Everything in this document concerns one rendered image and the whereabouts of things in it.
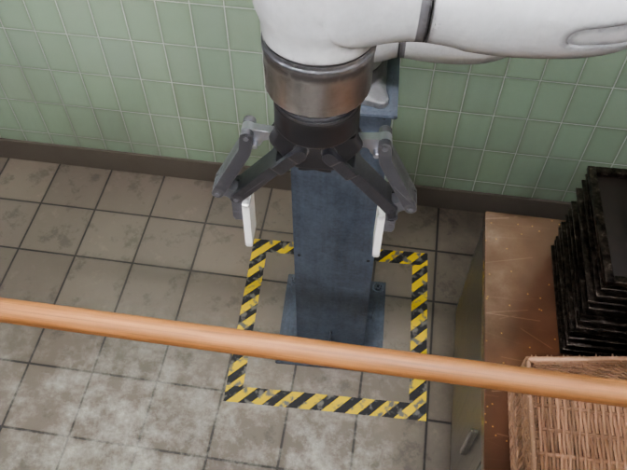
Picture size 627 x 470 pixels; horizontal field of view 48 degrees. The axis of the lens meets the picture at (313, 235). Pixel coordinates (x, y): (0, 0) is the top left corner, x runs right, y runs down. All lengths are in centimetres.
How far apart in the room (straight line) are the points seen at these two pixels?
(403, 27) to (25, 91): 214
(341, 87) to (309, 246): 118
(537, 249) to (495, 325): 24
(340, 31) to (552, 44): 14
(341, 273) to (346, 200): 30
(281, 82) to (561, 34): 20
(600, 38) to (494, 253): 122
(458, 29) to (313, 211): 113
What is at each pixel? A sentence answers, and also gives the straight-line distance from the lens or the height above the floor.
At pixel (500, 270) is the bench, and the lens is 167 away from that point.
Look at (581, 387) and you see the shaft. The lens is 84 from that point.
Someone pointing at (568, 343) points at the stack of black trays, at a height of 65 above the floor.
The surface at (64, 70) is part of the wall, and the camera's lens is 241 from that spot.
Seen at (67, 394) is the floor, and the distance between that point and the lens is 222.
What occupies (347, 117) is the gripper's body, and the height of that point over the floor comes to 152.
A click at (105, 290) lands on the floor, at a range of 237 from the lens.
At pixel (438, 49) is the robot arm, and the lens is 127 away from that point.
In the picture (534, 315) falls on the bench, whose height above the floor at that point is 58.
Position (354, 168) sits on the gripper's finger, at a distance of 65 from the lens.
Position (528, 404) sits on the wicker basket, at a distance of 135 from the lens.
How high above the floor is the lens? 193
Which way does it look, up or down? 54 degrees down
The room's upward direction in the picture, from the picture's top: straight up
